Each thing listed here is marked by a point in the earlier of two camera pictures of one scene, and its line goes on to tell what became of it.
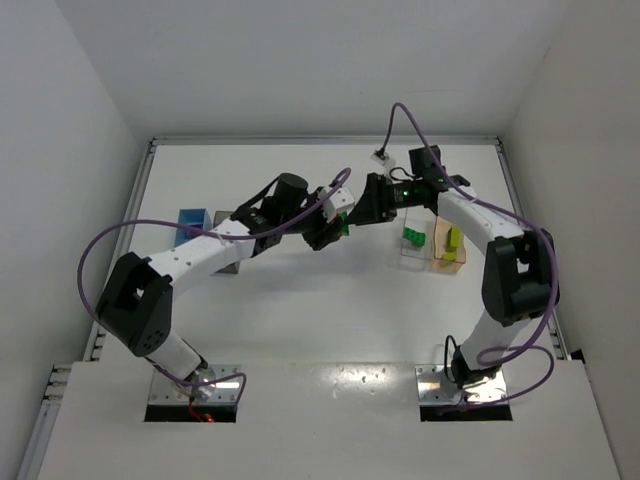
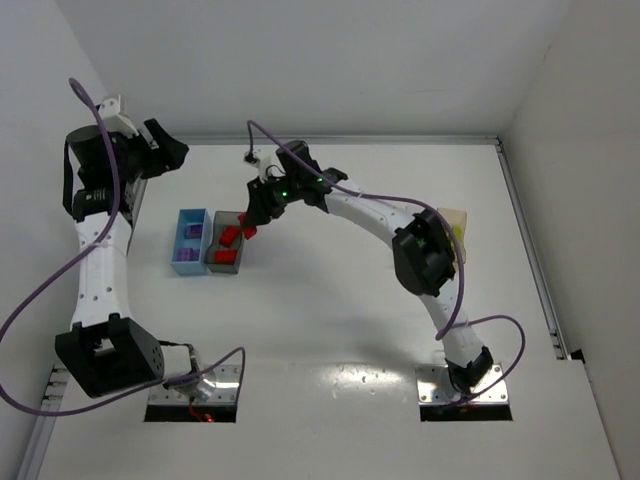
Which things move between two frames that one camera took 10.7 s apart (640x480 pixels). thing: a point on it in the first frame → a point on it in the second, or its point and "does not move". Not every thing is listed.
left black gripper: x=316 y=235 → x=154 y=151
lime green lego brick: x=453 y=239 does not move
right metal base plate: x=442 y=400 does not move
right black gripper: x=376 y=198 → x=261 y=198
